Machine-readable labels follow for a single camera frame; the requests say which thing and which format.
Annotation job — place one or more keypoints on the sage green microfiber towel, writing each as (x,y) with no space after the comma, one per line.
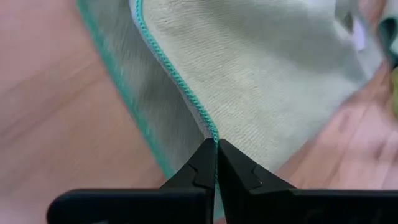
(248,77)

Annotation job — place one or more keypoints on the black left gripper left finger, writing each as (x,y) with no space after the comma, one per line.
(199,174)

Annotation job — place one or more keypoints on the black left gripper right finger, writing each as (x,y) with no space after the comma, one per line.
(242,180)

